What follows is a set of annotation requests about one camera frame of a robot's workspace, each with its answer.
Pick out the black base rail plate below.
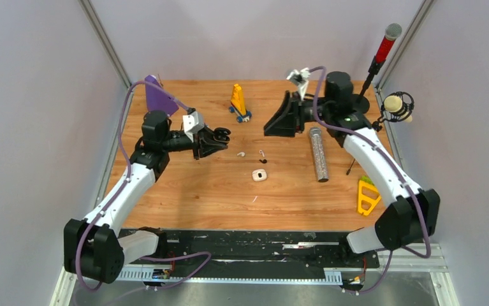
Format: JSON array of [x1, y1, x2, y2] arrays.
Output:
[[118, 229, 383, 285]]

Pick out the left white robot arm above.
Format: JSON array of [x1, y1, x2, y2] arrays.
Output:
[[63, 109, 231, 284]]

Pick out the black earbud charging case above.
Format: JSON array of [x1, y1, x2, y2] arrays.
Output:
[[213, 127, 231, 143]]

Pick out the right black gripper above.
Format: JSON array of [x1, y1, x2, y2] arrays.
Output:
[[263, 91, 333, 138]]

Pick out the yellow blue toy car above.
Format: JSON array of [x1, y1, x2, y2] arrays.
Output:
[[229, 84, 252, 123]]

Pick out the purple plastic wedge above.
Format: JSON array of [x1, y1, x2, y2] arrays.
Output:
[[144, 75, 179, 117]]

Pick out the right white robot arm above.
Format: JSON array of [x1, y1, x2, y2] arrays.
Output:
[[263, 66, 440, 266]]

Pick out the yellow plastic handle tool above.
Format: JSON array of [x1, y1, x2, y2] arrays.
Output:
[[357, 175, 382, 216]]

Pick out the white earbud charging case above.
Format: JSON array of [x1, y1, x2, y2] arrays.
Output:
[[251, 169, 268, 182]]

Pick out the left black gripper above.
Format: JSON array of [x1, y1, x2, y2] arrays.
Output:
[[161, 124, 227, 160]]

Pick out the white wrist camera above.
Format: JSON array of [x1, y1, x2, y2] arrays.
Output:
[[286, 68, 310, 101], [182, 111, 205, 142]]

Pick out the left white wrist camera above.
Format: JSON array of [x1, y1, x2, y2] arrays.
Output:
[[182, 111, 205, 142]]

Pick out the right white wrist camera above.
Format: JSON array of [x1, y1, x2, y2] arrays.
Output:
[[286, 68, 310, 101]]

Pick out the beige microphone shock mount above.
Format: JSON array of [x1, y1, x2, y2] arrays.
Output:
[[372, 91, 414, 131]]

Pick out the glitter silver microphone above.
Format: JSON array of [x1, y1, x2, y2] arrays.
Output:
[[309, 127, 329, 182]]

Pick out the red microphone on stand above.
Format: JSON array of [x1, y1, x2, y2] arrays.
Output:
[[343, 23, 402, 115]]

